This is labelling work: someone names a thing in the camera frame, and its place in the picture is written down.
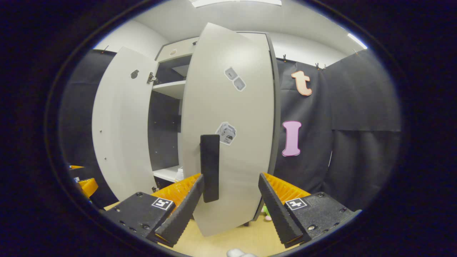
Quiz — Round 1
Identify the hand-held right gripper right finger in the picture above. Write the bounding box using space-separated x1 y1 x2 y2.
258 172 362 249

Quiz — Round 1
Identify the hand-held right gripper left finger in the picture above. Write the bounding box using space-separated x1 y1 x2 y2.
104 174 205 247

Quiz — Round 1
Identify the grey shoe cabinet door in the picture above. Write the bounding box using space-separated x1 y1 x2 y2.
180 22 275 237
92 46 159 201

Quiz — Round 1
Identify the grey shoe cabinet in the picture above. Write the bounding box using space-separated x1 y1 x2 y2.
147 31 282 227

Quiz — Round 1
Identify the white cabinet shelf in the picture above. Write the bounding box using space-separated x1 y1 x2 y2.
153 165 184 183
152 80 187 100

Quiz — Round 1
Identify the black backdrop cloth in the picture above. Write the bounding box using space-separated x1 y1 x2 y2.
59 48 402 211

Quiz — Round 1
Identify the small ceiling light panel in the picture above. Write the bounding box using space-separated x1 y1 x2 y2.
347 33 368 50

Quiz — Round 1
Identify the long ceiling light panel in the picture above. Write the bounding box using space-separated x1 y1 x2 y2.
189 0 282 8

